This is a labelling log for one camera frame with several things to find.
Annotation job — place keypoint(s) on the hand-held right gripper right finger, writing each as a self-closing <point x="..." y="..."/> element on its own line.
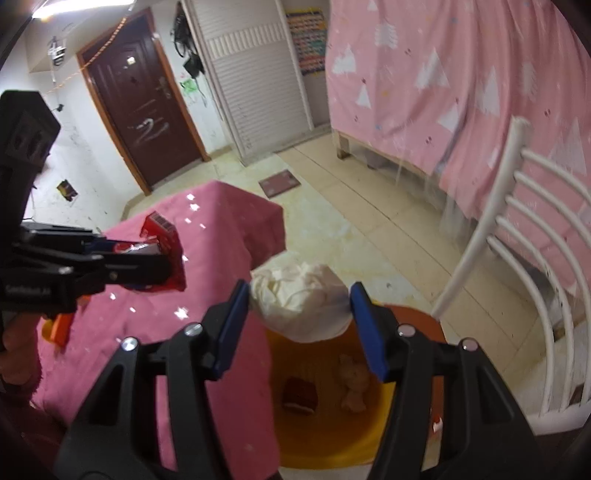
<point x="369" y="341"/>

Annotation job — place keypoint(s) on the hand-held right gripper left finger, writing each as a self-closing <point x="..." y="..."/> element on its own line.
<point x="230" y="334"/>

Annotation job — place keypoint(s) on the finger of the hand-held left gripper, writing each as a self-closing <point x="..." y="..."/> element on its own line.
<point x="99" y="243"/>
<point x="138" y="270"/>

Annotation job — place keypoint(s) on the red snack packet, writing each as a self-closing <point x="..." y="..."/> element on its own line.
<point x="168" y="240"/>

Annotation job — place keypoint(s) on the white tissue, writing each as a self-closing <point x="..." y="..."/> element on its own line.
<point x="300" y="300"/>

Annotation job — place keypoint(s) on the yellow plastic bin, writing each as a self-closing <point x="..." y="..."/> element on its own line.
<point x="323" y="443"/>

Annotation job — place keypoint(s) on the person's left hand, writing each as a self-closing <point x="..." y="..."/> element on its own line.
<point x="23" y="355"/>

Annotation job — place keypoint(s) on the small red packet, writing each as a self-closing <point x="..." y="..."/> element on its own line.
<point x="300" y="394"/>

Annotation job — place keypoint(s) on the pink star-print tablecloth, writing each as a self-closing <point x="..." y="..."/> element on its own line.
<point x="217" y="221"/>

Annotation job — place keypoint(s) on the orange wrapper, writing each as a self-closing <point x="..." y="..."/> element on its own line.
<point x="60" y="330"/>

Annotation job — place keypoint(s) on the small red white wrapper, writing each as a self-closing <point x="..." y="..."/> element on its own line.
<point x="437" y="424"/>

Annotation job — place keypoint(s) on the dark brown door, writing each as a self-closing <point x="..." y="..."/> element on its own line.
<point x="138" y="115"/>

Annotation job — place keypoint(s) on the ceiling light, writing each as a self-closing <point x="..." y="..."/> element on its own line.
<point x="60" y="8"/>

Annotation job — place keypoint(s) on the brown doormat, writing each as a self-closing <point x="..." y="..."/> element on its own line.
<point x="280" y="183"/>

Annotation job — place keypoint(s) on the white sheer netting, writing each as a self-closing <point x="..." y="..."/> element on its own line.
<point x="450" y="203"/>

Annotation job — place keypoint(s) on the white metal chair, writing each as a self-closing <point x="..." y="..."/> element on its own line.
<point x="489" y="207"/>

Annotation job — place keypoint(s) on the black hanging bag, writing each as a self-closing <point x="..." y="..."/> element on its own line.
<point x="194" y="65"/>

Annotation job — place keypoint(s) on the white shutter wardrobe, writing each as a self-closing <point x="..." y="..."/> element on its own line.
<point x="258" y="92"/>

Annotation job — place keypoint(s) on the pink tree-print curtain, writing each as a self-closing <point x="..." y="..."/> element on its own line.
<point x="531" y="92"/>
<point x="392" y="83"/>

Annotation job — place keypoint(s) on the broken wall socket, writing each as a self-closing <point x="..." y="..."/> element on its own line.
<point x="67" y="190"/>

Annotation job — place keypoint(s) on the white wall device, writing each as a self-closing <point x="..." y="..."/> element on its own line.
<point x="56" y="51"/>

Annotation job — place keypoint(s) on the wooden bed frame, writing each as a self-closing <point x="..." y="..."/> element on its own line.
<point x="342" y="144"/>

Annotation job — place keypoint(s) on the colourful grid wall poster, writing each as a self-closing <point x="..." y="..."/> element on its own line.
<point x="307" y="39"/>

